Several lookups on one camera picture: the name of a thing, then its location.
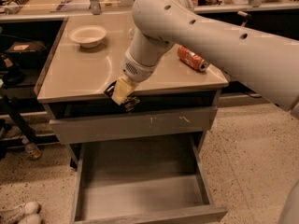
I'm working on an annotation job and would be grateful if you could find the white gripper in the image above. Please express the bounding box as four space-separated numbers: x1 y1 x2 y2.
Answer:
111 57 155 105

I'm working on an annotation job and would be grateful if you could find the black rxbar chocolate wrapper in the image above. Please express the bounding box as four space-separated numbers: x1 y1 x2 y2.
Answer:
104 82 140 113

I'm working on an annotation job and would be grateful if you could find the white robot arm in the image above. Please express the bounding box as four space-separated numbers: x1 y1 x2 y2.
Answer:
111 0 299 119

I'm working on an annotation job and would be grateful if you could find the grey drawer cabinet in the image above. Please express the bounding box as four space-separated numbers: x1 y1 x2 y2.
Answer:
36 12 228 164

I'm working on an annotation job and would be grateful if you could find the closed grey top drawer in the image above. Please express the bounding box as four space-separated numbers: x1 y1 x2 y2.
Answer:
50 106 217 145

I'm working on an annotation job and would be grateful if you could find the open grey middle drawer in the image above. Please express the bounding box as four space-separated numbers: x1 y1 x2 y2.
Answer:
70 133 227 224

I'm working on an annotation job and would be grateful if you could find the white paper bowl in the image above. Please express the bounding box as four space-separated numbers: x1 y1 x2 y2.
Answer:
68 25 107 49

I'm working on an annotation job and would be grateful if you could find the orange soda can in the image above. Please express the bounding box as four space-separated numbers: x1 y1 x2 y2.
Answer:
177 46 210 72

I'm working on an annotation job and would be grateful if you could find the black bag left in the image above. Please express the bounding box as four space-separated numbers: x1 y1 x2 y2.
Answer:
5 41 48 69

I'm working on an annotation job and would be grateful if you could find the bottle on floor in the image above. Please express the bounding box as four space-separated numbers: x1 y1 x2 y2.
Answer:
21 137 41 160

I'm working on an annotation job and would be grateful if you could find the black tripod leg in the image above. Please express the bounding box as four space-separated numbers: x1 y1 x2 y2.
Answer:
1 94 36 142

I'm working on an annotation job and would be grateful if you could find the white shoe lower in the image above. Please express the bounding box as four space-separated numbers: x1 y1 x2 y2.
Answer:
18 214 42 224

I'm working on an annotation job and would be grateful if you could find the white shoe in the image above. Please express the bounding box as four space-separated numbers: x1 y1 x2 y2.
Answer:
18 214 42 224
0 202 40 224

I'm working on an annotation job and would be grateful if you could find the white shoe upper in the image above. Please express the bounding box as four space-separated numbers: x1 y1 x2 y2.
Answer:
0 202 40 224

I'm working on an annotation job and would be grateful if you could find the white stick black handle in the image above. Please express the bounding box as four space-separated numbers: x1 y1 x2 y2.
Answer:
237 11 252 27

